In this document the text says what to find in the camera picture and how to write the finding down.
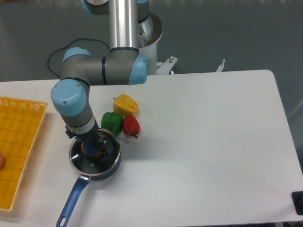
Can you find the dark pot blue handle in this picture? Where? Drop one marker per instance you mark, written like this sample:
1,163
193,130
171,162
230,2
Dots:
77,189

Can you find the knotted bread roll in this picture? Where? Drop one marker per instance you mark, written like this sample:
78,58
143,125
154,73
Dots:
91,149

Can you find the green bell pepper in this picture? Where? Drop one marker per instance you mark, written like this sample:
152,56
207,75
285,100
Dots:
113,122

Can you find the black device at table edge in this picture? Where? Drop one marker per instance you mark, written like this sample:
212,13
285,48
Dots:
298,201

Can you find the yellow plastic basket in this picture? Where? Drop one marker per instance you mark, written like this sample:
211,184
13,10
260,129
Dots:
20,120

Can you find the glass pot lid blue knob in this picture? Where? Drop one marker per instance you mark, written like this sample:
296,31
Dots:
97,160

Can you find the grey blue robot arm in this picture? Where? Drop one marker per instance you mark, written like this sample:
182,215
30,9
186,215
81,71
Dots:
80,71

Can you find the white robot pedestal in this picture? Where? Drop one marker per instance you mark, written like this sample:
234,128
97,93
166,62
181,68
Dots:
150,33

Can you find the yellow bell pepper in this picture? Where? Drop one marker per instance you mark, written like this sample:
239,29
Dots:
125,105

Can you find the red bell pepper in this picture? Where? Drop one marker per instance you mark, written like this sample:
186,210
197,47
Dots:
131,126

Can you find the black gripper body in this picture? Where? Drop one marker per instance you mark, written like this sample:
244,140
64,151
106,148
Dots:
86,134

